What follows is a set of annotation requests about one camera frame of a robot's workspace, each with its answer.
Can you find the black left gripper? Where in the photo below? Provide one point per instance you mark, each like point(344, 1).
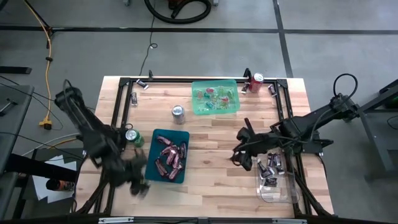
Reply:
point(133, 169)

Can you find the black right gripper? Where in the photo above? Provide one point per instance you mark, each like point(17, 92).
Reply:
point(255, 141)

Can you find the light green translucent basket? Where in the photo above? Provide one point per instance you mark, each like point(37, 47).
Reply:
point(231, 107)

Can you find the red hard candy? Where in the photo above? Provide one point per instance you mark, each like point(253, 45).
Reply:
point(209, 91)
point(224, 100)
point(200, 95)

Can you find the blue hard candy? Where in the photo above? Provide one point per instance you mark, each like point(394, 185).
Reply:
point(210, 104)

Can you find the red soda can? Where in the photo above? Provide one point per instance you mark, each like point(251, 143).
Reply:
point(256, 81)

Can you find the clear plastic basket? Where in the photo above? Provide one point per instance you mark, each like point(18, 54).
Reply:
point(289, 193)

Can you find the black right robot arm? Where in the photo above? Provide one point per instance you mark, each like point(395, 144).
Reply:
point(311, 121)

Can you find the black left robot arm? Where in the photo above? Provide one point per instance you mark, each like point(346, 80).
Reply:
point(93, 137)

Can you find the green soda can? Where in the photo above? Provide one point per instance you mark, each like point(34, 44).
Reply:
point(132, 135)

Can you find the dark teal plastic basket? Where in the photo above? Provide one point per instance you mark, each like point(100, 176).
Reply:
point(183, 134)

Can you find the black table clamp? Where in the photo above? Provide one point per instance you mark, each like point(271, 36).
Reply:
point(247, 74)
point(151, 76)

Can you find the silver Diet Coke can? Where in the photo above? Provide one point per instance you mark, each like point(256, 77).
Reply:
point(178, 111)

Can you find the orange black bottle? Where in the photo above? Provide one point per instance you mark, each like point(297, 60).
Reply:
point(59, 185)

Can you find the white paper sheet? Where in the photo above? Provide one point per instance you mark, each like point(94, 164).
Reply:
point(40, 189)

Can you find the grey metal stand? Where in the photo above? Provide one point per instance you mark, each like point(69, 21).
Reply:
point(377, 146)

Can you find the grey side table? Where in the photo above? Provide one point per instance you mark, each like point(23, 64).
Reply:
point(9, 124)

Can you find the black hand tool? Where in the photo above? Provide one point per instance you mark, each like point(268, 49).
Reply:
point(7, 105)

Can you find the black flat bar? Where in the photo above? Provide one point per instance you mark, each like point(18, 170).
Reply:
point(15, 70)

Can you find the black tripod leg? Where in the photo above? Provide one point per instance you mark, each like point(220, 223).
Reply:
point(40, 17)

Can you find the silver metal bracket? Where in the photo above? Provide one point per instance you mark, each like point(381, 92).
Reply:
point(289, 221)

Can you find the black aluminium table frame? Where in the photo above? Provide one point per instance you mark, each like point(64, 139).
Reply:
point(174, 80)

